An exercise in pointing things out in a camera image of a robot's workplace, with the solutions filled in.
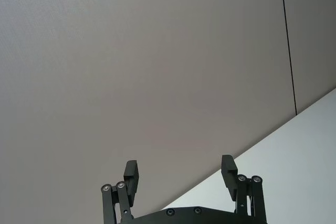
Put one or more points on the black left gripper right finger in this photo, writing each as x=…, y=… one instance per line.
x=229, y=176

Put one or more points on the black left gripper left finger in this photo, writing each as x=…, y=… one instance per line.
x=130, y=182

